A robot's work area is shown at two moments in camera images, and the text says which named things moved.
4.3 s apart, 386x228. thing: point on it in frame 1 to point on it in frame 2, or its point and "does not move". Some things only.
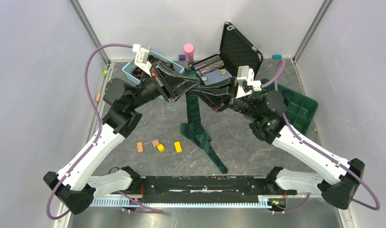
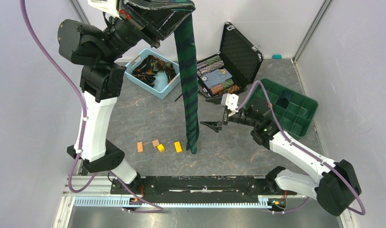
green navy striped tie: [194, 129] to [183, 38]
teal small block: [277, 56] does not move
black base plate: [202, 189] does not move
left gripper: [182, 82] to [155, 20]
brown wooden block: [155, 143] does not move
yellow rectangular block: [178, 147] does not move
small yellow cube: [161, 147] does not move
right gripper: [227, 89] to [216, 126]
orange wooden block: [139, 147] does not move
